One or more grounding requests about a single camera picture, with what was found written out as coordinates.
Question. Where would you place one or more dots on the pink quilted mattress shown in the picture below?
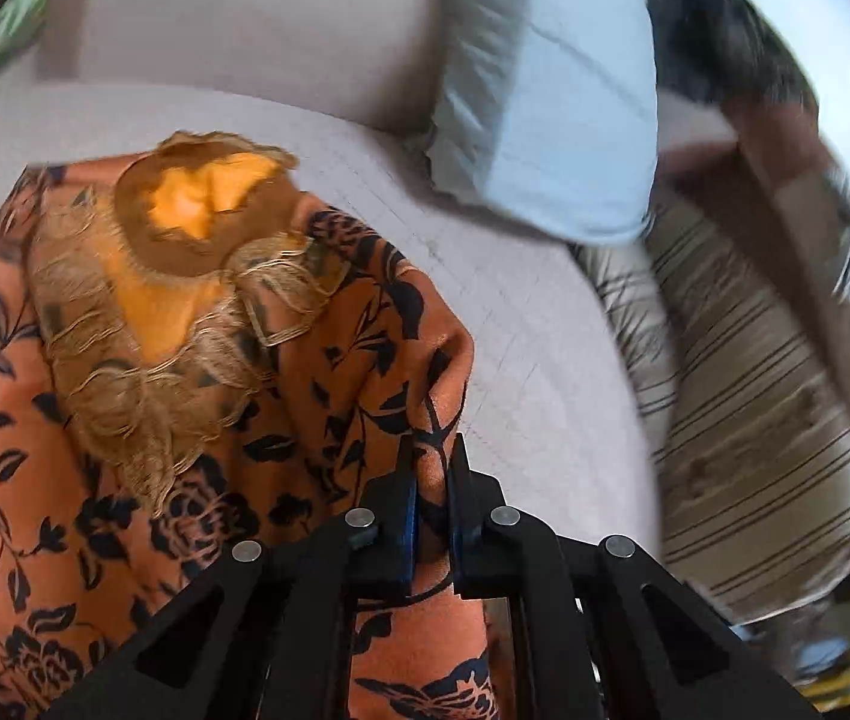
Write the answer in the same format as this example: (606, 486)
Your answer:
(549, 412)

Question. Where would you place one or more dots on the beige striped floral cushion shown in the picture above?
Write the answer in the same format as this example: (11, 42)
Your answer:
(755, 474)

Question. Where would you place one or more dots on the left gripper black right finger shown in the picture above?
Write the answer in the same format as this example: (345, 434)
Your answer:
(601, 630)

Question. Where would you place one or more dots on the pink bolster cushion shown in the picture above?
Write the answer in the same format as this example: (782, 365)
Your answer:
(374, 62)

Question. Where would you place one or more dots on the black furry cushion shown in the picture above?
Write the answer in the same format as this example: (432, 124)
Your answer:
(710, 51)

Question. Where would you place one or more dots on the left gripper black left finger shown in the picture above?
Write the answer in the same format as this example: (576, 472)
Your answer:
(271, 637)

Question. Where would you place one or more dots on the light blue pillow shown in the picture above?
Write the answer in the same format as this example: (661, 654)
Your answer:
(547, 113)

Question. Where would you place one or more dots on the small striped cushion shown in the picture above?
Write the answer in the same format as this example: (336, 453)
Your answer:
(623, 280)

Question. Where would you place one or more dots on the orange black floral blouse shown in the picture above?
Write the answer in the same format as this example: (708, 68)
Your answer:
(193, 352)

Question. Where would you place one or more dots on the pink brown folded quilt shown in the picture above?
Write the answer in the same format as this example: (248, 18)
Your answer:
(783, 153)

